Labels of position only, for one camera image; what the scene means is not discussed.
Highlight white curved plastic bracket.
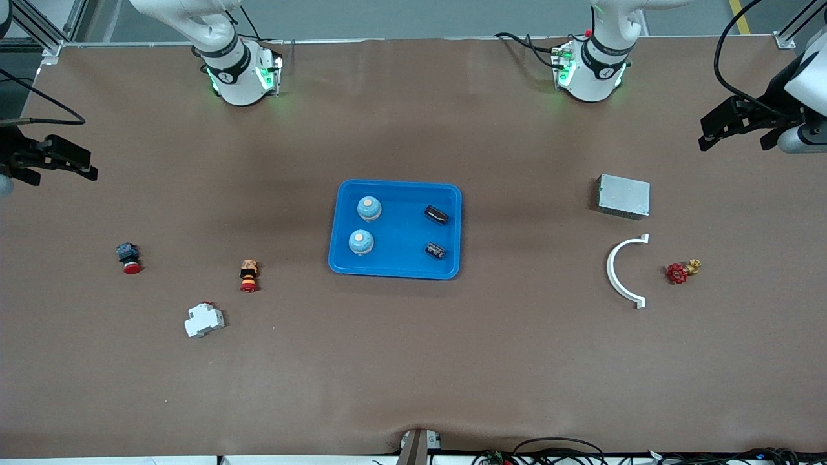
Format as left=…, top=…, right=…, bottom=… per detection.
left=606, top=234, right=649, bottom=309

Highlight metal table edge bracket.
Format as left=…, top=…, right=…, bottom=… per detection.
left=395, top=429, right=442, bottom=465

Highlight aluminium frame profile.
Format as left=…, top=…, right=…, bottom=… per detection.
left=773, top=0, right=827, bottom=50
left=0, top=0, right=88, bottom=65

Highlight looped black cable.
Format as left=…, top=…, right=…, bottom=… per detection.
left=514, top=437, right=608, bottom=465

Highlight red push button switch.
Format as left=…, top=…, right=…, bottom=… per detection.
left=116, top=242, right=143, bottom=275

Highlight black base cables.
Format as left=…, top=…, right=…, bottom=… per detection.
left=494, top=31, right=569, bottom=68
left=223, top=0, right=285, bottom=46

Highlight black right base cables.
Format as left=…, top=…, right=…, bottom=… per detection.
left=223, top=0, right=285, bottom=46

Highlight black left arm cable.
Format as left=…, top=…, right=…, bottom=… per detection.
left=713, top=0, right=786, bottom=109

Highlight brown table cover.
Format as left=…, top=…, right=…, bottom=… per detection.
left=0, top=36, right=827, bottom=459

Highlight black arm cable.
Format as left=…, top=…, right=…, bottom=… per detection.
left=0, top=68, right=87, bottom=126
left=713, top=0, right=786, bottom=109

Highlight black cable bundle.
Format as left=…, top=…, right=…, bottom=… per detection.
left=659, top=447, right=805, bottom=465

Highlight black left base cables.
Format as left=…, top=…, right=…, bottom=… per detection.
left=494, top=31, right=569, bottom=68

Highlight red handwheel brass valve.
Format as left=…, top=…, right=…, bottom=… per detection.
left=667, top=259, right=702, bottom=285

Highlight blue plastic tray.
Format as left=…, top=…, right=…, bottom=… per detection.
left=328, top=179, right=463, bottom=280

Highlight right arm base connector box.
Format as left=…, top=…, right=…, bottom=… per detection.
left=255, top=43, right=285, bottom=98

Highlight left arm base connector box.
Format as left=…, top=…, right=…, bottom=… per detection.
left=550, top=40, right=578, bottom=88

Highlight grey metal power supply box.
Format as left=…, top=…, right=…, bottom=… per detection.
left=596, top=174, right=651, bottom=220

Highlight white circuit breaker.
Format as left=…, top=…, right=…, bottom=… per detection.
left=184, top=302, right=225, bottom=338

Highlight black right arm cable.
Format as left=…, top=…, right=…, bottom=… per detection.
left=0, top=68, right=87, bottom=126

